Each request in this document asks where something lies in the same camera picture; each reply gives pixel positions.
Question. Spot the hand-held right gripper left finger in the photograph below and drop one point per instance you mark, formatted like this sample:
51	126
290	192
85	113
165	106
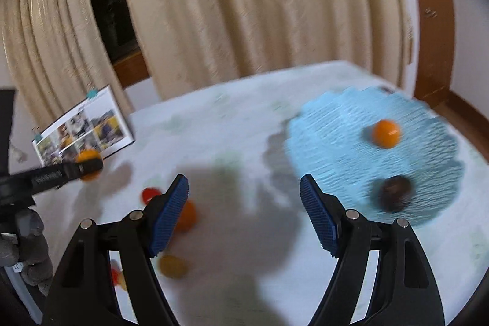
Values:
170	219

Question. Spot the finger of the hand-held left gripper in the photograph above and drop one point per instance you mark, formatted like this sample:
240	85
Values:
68	173

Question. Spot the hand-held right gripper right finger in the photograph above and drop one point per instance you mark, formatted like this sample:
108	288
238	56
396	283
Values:
319	219

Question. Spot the orange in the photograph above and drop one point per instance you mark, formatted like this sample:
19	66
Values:
386	134
89	167
187	216

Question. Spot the red tomato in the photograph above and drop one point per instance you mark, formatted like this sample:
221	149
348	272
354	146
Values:
149	193

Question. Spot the small yellow mango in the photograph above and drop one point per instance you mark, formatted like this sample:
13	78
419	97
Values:
123	282
172	265

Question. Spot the blue plastic lattice basket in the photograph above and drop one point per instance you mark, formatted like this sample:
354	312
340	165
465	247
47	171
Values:
355	158

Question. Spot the dark passion fruit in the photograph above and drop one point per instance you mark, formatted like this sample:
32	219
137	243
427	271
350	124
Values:
395	193

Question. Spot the person's left hand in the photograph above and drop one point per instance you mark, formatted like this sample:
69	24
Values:
28	249

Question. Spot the photo desk calendar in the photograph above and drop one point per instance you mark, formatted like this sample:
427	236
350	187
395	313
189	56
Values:
84	131

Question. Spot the teal binder clip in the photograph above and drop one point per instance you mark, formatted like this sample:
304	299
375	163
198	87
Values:
93	93
38	136

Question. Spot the wooden window sill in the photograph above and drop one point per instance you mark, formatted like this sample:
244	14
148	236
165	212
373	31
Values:
130	68

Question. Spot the cream textured curtain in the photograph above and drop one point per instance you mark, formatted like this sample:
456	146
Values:
42	24
248	5

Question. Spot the metal door hook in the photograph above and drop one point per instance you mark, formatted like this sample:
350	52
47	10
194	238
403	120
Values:
431	13

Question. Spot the wooden door frame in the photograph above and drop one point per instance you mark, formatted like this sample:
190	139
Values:
435	43

